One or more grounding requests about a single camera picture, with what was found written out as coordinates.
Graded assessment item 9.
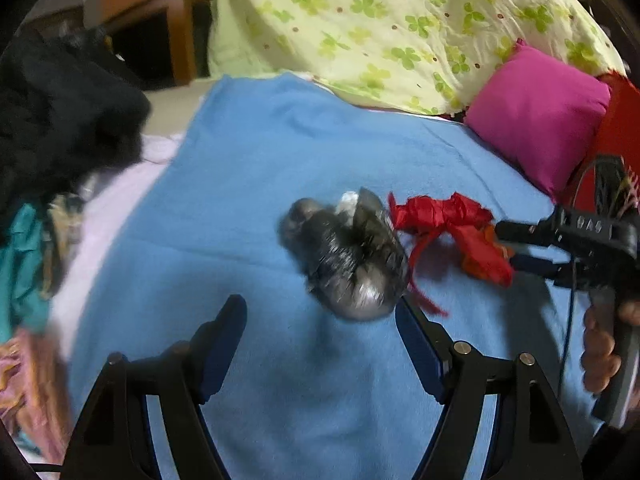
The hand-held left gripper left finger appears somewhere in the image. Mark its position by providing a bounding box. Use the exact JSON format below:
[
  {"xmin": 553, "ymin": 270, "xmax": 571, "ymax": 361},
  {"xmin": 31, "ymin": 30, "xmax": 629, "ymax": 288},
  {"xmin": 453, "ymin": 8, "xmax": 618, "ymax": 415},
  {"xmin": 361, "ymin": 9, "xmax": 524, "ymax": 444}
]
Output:
[{"xmin": 59, "ymin": 294, "xmax": 248, "ymax": 480}]

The red box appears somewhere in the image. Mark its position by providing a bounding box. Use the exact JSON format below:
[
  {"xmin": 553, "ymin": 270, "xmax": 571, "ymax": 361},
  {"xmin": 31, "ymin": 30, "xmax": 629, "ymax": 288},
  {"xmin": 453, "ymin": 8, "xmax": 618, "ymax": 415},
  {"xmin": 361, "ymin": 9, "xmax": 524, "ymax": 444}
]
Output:
[{"xmin": 570, "ymin": 74, "xmax": 640, "ymax": 241}]

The black cloth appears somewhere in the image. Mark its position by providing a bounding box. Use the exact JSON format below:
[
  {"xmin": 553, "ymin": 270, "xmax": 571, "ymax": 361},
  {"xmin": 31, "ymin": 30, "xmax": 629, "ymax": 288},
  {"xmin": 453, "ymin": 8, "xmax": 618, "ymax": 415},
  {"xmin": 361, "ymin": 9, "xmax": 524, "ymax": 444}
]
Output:
[{"xmin": 0, "ymin": 27, "xmax": 153, "ymax": 233}]

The blue blanket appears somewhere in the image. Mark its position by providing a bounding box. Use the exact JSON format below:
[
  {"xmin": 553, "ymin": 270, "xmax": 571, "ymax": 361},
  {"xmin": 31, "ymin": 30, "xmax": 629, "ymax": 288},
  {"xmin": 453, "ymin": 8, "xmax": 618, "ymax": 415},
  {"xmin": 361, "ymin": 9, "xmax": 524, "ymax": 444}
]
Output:
[{"xmin": 65, "ymin": 72, "xmax": 608, "ymax": 480}]

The magenta pillow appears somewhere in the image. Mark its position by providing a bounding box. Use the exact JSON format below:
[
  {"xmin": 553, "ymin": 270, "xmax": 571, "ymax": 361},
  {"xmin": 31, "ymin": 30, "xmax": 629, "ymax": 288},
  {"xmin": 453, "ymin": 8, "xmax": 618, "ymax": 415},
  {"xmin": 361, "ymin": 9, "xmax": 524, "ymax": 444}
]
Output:
[{"xmin": 464, "ymin": 39, "xmax": 612, "ymax": 203}]

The dark round wire frame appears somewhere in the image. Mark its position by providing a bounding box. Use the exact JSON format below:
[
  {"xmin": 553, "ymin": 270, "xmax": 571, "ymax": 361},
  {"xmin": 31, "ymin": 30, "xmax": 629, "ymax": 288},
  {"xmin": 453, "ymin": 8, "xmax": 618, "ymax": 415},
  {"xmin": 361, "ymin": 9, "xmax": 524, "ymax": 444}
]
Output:
[{"xmin": 575, "ymin": 152, "xmax": 640, "ymax": 226}]

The patterned pink cloth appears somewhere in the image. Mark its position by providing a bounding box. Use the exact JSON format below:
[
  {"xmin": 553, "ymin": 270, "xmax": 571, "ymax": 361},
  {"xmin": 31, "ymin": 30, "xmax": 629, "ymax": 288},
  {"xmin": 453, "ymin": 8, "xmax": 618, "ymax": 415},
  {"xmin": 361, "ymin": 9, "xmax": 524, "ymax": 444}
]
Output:
[{"xmin": 0, "ymin": 330, "xmax": 71, "ymax": 461}]

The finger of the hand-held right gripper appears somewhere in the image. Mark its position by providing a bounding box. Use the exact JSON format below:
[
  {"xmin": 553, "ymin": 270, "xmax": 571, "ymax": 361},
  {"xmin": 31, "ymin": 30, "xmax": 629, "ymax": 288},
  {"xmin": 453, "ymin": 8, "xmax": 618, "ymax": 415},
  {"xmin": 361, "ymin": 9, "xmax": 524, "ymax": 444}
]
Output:
[
  {"xmin": 509, "ymin": 253, "xmax": 576, "ymax": 285},
  {"xmin": 494, "ymin": 219, "xmax": 558, "ymax": 248}
]

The red wrapper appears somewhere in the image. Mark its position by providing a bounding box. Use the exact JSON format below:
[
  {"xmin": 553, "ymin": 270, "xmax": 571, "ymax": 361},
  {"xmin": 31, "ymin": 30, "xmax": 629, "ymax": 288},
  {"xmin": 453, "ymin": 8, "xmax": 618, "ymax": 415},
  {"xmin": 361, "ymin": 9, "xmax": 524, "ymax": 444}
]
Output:
[{"xmin": 387, "ymin": 191, "xmax": 516, "ymax": 318}]

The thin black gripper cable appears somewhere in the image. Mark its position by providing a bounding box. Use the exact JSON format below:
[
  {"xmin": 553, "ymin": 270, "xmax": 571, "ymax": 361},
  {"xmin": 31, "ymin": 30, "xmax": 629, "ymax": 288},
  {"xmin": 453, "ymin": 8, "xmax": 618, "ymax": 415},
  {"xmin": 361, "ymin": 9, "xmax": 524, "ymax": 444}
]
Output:
[{"xmin": 557, "ymin": 260, "xmax": 581, "ymax": 411}]

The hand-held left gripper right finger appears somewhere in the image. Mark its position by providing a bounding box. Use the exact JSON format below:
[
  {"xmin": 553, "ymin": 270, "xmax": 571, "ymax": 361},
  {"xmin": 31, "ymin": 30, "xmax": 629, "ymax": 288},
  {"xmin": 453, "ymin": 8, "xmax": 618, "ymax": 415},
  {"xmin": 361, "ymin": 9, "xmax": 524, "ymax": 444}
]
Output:
[{"xmin": 395, "ymin": 297, "xmax": 585, "ymax": 480}]

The teal cloth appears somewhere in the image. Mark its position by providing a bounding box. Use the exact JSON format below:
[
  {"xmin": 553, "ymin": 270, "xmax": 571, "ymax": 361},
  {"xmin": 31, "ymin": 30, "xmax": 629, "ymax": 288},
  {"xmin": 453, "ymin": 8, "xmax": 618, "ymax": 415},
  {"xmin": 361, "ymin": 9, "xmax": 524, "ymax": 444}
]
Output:
[{"xmin": 0, "ymin": 202, "xmax": 56, "ymax": 343}]

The orange wrapper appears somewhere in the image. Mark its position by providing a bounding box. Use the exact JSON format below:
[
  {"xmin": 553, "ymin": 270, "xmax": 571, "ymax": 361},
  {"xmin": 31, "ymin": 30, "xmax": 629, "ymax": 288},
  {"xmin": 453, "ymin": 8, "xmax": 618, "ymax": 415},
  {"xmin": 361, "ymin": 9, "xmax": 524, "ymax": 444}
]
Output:
[{"xmin": 460, "ymin": 225, "xmax": 516, "ymax": 281}]

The silver foil bag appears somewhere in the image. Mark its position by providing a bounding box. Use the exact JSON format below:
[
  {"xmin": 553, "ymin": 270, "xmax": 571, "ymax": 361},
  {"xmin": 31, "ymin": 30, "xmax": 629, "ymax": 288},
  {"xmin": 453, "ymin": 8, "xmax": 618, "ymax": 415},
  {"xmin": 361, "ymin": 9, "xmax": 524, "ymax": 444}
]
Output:
[{"xmin": 277, "ymin": 186, "xmax": 412, "ymax": 322}]

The pale pink bed sheet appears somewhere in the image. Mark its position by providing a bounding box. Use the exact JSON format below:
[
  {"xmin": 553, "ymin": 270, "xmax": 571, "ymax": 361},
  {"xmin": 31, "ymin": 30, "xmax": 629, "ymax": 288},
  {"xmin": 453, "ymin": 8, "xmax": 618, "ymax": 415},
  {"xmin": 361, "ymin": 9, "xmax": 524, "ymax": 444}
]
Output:
[{"xmin": 47, "ymin": 77, "xmax": 226, "ymax": 341}]

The person's right hand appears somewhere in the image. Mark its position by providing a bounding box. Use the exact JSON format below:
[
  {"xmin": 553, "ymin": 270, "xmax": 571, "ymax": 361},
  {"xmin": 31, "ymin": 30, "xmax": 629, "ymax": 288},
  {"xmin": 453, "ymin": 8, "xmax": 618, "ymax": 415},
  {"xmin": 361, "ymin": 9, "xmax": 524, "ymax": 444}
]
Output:
[{"xmin": 580, "ymin": 301, "xmax": 640, "ymax": 395}]

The green clover print quilt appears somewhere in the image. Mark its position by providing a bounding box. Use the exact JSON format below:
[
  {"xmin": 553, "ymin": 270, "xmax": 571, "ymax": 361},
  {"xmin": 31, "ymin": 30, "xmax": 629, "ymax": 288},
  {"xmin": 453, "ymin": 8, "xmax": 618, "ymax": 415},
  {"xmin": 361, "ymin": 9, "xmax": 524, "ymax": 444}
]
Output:
[{"xmin": 205, "ymin": 0, "xmax": 628, "ymax": 116}]

